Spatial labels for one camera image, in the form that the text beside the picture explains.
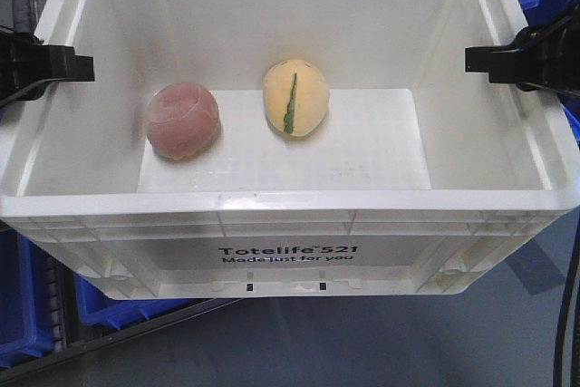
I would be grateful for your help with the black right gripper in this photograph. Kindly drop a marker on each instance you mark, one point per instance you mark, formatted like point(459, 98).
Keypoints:
point(546, 56)

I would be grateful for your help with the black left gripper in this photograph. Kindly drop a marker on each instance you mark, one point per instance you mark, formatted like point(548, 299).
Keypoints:
point(26, 62)

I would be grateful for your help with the white plastic tote crate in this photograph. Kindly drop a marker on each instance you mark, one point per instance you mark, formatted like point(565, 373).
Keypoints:
point(248, 148)

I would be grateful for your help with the blue plastic bin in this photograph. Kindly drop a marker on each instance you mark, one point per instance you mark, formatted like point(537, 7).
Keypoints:
point(26, 314)
point(94, 307)

